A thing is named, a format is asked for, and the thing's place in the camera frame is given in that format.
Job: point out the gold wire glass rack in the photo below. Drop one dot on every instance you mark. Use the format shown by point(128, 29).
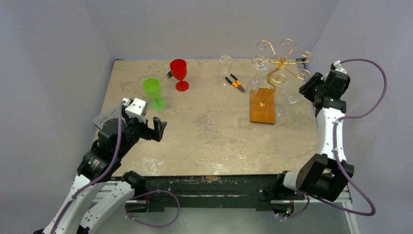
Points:
point(282, 63)

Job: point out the clear tall flute glass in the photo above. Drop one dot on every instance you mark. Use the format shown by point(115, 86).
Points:
point(226, 66)

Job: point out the clear champagne flute with label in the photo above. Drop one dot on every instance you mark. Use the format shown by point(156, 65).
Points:
point(261, 65)

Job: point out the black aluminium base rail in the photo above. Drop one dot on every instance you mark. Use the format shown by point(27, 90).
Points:
point(259, 192)

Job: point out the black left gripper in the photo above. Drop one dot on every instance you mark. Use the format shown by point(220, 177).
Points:
point(155, 133)

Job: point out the wooden rack base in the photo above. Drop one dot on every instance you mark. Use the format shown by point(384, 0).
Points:
point(262, 107)

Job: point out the green plastic goblet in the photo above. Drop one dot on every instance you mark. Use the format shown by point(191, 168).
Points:
point(152, 88)

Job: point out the clear plastic screw box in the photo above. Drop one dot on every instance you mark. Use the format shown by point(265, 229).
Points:
point(111, 114)

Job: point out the clear round wine glass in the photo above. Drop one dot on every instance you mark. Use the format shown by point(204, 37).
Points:
point(290, 96)

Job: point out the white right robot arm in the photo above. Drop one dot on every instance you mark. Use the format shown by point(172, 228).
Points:
point(324, 174)

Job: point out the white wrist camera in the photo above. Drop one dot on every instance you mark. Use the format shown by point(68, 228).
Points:
point(336, 66)
point(135, 107)

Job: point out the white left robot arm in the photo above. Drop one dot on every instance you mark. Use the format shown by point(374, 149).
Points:
point(115, 138)

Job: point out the red plastic goblet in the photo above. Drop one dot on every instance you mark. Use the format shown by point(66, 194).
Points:
point(178, 68)

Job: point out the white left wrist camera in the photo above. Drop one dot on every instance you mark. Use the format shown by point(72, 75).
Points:
point(135, 107)

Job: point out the orange black pliers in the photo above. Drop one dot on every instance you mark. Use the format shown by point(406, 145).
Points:
point(235, 82)

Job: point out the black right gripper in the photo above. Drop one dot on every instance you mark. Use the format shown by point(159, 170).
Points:
point(309, 86)

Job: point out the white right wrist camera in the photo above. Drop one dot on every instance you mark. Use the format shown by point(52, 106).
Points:
point(336, 66)

